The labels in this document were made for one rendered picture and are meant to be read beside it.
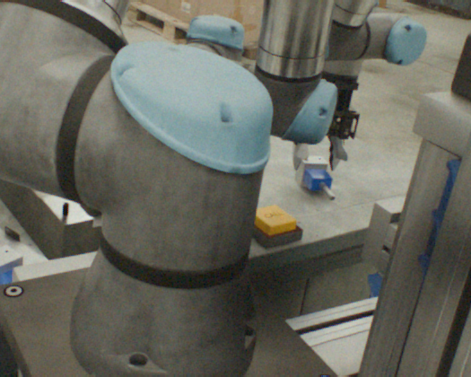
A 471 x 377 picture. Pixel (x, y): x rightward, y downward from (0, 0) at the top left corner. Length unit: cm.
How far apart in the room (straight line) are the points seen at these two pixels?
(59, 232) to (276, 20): 48
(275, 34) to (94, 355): 39
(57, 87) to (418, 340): 31
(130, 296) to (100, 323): 3
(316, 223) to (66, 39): 86
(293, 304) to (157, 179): 99
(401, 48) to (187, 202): 79
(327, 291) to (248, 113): 104
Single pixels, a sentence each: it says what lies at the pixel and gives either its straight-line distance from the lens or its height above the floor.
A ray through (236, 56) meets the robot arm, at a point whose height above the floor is 116.
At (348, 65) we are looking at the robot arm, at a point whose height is 107.
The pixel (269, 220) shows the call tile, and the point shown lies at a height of 84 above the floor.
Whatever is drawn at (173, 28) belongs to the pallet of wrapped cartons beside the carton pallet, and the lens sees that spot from 534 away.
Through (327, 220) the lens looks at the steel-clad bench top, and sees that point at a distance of 133.
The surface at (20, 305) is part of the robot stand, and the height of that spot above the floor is 104.
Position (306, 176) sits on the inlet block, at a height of 83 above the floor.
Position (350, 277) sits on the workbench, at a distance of 151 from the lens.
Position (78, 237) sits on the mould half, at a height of 86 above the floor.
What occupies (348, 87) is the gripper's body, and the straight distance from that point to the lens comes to 131.
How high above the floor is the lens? 141
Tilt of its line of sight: 24 degrees down
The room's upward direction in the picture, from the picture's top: 8 degrees clockwise
